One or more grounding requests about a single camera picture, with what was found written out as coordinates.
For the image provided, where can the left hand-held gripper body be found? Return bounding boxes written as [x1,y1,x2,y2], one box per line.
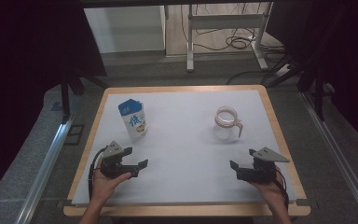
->
[99,140,139,180]

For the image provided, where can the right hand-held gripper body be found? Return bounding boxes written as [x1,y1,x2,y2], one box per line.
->
[237,146,291,184]

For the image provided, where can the blue and white milk carton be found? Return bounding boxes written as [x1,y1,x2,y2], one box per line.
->
[117,98,148,143]

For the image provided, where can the glass pitcher with wooden collar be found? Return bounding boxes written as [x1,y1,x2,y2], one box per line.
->
[213,105,244,144]

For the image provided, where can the person's right hand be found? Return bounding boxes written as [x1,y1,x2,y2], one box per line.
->
[250,167,289,205]

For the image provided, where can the person's left hand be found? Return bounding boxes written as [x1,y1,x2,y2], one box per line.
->
[90,168,132,203]

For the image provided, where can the black metal stand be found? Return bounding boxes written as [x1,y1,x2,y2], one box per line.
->
[260,52,328,122]
[60,74,110,124]

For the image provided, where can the white power strip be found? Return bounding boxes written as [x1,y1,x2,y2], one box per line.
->
[273,63,293,78]

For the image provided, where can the white cabinet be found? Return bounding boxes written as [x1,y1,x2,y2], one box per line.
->
[83,5,166,54]

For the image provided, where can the dark curtain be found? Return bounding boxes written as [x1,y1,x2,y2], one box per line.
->
[0,0,107,206]
[266,0,358,153]

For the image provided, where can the aluminium floor rail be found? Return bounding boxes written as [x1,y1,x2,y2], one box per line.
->
[15,115,76,224]
[301,91,358,224]

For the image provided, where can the black cable on carpet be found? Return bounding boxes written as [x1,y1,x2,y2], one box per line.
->
[226,70,267,86]

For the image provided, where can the coiled black floor cables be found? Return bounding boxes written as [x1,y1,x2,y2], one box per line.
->
[180,3,287,55]

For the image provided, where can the white metal desk frame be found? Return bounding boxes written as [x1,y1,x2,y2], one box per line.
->
[186,3,274,73]

